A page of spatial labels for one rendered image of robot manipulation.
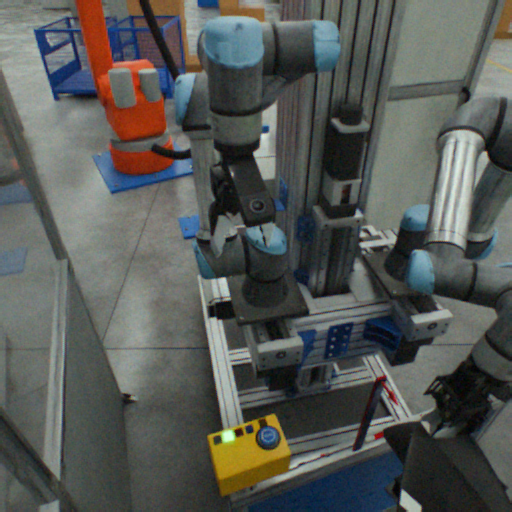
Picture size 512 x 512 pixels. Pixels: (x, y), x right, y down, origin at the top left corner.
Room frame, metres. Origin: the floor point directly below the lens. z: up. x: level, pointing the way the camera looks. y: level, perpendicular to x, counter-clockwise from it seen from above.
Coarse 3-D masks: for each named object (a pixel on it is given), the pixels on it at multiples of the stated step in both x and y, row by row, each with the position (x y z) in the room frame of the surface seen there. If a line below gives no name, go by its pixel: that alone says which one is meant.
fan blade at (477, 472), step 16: (384, 432) 0.37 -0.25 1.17; (400, 432) 0.38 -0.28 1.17; (400, 448) 0.35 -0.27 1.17; (448, 448) 0.35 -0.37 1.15; (464, 448) 0.36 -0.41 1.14; (480, 448) 0.37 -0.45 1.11; (464, 464) 0.32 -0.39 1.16; (480, 464) 0.33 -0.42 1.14; (480, 480) 0.29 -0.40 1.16; (496, 480) 0.30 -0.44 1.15; (496, 496) 0.27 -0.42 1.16
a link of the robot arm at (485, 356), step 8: (480, 344) 0.41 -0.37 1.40; (488, 344) 0.40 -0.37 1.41; (472, 352) 0.41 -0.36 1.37; (480, 352) 0.40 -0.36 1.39; (488, 352) 0.39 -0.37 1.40; (496, 352) 0.38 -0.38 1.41; (480, 360) 0.39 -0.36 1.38; (488, 360) 0.38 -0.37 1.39; (496, 360) 0.38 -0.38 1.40; (504, 360) 0.37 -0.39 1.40; (480, 368) 0.38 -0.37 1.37; (488, 368) 0.37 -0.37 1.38; (496, 368) 0.37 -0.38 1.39; (504, 368) 0.37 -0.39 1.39; (496, 376) 0.36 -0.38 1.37; (504, 376) 0.36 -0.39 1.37
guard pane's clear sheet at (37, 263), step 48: (0, 144) 0.98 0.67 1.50; (0, 192) 0.83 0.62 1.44; (0, 240) 0.70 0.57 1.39; (48, 240) 1.05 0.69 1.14; (0, 288) 0.59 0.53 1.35; (48, 288) 0.85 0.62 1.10; (0, 336) 0.49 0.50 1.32; (48, 336) 0.69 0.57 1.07; (0, 384) 0.41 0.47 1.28; (48, 384) 0.56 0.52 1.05; (48, 432) 0.45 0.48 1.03; (0, 480) 0.26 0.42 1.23
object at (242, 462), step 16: (272, 416) 0.46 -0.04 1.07; (224, 432) 0.43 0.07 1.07; (256, 432) 0.43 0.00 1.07; (224, 448) 0.39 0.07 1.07; (240, 448) 0.39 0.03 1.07; (256, 448) 0.39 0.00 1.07; (272, 448) 0.39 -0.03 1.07; (288, 448) 0.39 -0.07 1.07; (224, 464) 0.36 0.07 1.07; (240, 464) 0.36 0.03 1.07; (256, 464) 0.36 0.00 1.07; (272, 464) 0.37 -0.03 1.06; (288, 464) 0.38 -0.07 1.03; (224, 480) 0.33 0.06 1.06; (240, 480) 0.34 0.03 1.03; (256, 480) 0.35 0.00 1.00
